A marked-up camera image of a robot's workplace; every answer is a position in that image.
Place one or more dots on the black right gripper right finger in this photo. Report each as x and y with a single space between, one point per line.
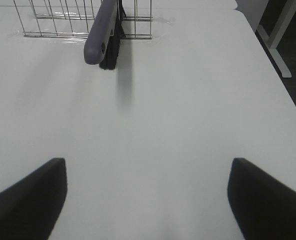
263 207

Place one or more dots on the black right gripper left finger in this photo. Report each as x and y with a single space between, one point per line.
30 208

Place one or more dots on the white table leg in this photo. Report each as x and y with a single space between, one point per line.
272 41

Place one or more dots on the metal wire rack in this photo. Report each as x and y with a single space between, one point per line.
73 19

